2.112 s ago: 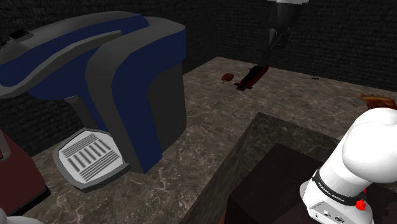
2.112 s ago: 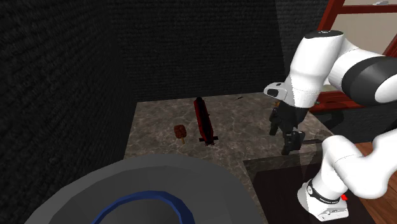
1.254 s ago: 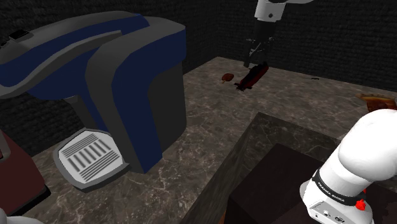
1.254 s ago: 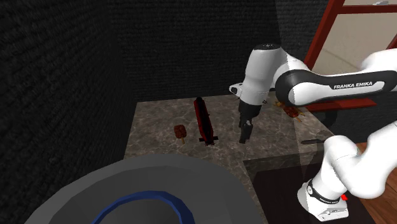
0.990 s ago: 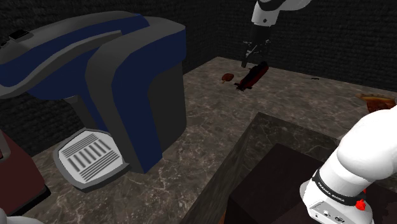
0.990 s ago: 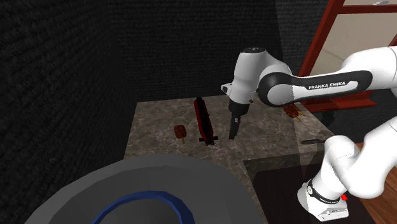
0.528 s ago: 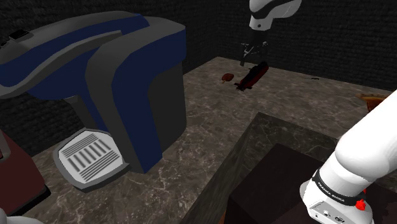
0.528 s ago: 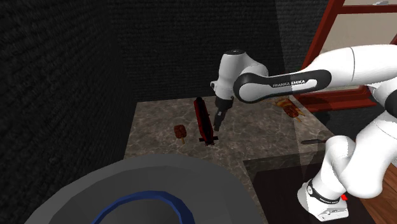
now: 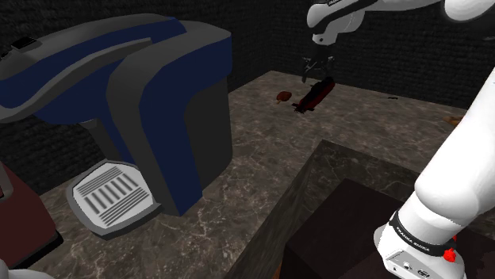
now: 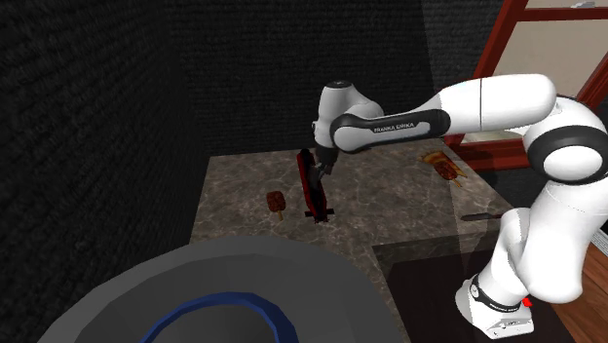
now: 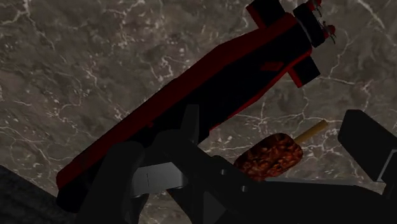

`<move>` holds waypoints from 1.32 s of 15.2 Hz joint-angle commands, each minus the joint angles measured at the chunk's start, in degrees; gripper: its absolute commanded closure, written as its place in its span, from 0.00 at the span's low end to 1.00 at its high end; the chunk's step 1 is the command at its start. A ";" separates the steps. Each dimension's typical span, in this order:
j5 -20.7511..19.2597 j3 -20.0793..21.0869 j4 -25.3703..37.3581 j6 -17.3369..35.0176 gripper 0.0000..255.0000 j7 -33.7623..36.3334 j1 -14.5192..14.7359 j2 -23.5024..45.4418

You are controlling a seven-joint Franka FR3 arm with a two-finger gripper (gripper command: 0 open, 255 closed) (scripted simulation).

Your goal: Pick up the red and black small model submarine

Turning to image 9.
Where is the red and black bottle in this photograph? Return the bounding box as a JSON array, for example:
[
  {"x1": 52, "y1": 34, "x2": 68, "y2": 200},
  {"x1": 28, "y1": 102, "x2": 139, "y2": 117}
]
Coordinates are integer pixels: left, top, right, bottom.
[{"x1": 291, "y1": 76, "x2": 336, "y2": 115}]

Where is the white rounded object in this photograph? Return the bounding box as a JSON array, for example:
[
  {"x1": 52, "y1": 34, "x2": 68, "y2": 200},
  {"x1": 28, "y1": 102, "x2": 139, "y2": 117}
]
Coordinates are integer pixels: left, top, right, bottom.
[{"x1": 0, "y1": 258, "x2": 56, "y2": 279}]

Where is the dark red appliance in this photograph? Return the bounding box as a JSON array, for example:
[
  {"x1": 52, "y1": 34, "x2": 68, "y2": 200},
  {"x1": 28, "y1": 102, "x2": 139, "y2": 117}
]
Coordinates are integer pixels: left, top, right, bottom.
[{"x1": 0, "y1": 161, "x2": 65, "y2": 269}]

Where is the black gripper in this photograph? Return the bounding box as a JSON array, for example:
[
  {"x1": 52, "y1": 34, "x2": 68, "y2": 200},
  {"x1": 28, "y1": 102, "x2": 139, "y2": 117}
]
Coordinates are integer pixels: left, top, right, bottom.
[{"x1": 301, "y1": 44, "x2": 336, "y2": 84}]

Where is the blue and grey coffee machine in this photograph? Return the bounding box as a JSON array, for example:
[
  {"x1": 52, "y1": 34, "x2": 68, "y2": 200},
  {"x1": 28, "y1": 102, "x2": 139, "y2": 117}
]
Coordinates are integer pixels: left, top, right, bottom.
[{"x1": 0, "y1": 13, "x2": 234, "y2": 241}]

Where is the small red-brown spoon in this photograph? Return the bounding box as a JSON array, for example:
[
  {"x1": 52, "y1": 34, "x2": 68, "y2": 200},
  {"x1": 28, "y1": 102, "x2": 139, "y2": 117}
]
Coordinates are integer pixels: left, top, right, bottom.
[{"x1": 275, "y1": 90, "x2": 294, "y2": 105}]

